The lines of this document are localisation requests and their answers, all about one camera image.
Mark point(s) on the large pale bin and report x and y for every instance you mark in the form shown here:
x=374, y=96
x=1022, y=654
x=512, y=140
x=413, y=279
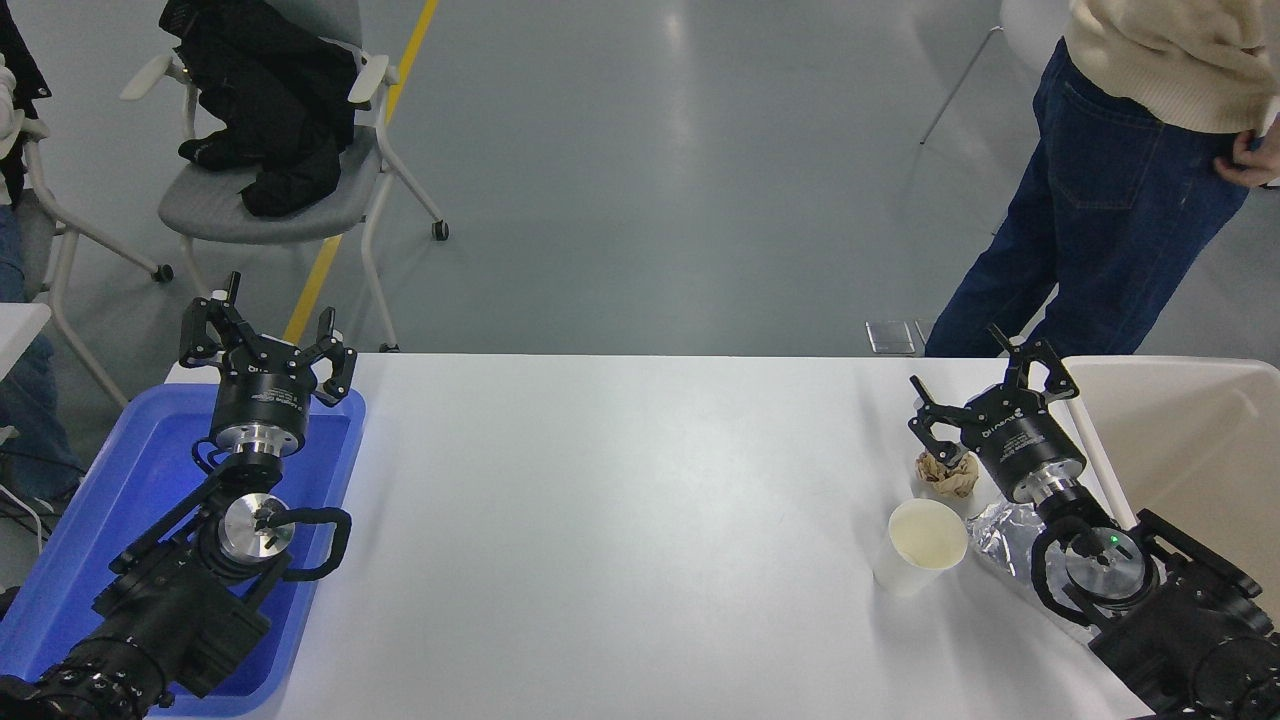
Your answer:
x=1190, y=440

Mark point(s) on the white shell chair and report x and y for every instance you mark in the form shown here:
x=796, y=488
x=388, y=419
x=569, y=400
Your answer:
x=1025, y=30

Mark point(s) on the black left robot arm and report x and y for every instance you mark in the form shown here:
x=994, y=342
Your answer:
x=170, y=600

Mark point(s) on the grey seat wheeled chair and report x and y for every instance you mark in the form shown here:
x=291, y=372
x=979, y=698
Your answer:
x=215, y=210

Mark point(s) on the crumpled tan paper ball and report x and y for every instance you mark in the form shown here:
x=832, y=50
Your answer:
x=948, y=478

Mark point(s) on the standing person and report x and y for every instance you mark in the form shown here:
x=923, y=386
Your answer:
x=1110, y=180

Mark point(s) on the standing person's hand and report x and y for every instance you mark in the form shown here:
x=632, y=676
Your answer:
x=1250, y=165

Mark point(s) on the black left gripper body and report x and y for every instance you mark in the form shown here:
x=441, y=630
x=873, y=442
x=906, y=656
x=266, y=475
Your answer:
x=262, y=392

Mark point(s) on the small white side table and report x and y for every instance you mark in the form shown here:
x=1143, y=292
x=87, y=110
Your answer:
x=18, y=330

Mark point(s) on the clear floor plate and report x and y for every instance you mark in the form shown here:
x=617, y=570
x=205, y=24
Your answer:
x=924, y=330
x=890, y=337

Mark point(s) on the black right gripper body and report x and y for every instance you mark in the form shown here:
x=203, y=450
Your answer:
x=1022, y=440

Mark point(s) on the white frame wheeled chair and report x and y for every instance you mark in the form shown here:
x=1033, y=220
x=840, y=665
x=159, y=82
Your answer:
x=65, y=250

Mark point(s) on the black jacket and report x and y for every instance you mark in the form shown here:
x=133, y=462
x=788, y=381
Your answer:
x=275, y=110

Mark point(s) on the white paper cup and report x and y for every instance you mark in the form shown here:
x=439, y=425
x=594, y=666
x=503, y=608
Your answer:
x=920, y=545

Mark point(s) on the blue plastic tray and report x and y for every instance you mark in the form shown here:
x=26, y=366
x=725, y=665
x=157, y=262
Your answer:
x=130, y=480

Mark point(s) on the silver foil tray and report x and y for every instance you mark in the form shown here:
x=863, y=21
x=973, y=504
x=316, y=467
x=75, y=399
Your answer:
x=1005, y=540

